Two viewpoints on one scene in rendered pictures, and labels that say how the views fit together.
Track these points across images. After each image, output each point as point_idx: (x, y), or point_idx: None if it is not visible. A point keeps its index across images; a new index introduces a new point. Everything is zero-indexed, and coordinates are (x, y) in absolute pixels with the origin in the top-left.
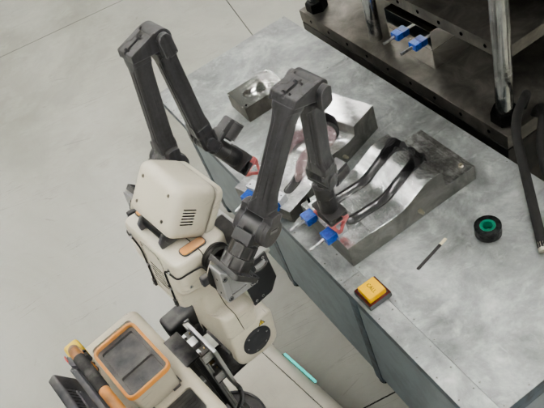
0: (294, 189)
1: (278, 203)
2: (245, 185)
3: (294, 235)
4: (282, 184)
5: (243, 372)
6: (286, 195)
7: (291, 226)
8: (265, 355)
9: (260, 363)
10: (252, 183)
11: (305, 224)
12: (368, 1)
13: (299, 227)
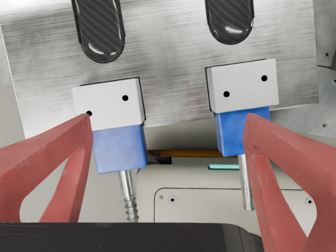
0: (253, 8)
1: (268, 106)
2: (57, 113)
3: (331, 135)
4: (186, 19)
5: (194, 222)
6: (247, 49)
7: (294, 114)
8: (198, 187)
9: (202, 200)
10: (96, 103)
11: (333, 81)
12: None
13: (325, 101)
